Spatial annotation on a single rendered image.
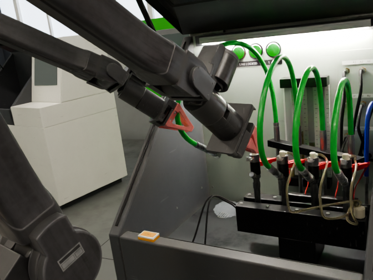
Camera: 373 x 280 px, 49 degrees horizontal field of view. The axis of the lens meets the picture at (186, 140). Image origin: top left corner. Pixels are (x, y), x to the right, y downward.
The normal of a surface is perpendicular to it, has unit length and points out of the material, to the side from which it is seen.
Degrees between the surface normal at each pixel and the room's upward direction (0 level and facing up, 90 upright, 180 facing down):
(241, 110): 46
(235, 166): 90
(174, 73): 92
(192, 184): 90
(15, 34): 76
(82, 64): 69
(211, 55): 42
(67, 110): 90
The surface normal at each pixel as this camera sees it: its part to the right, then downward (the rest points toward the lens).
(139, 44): 0.74, 0.13
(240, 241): -0.12, -0.96
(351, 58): -0.50, 0.28
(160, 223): 0.86, 0.03
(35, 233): -0.47, -0.62
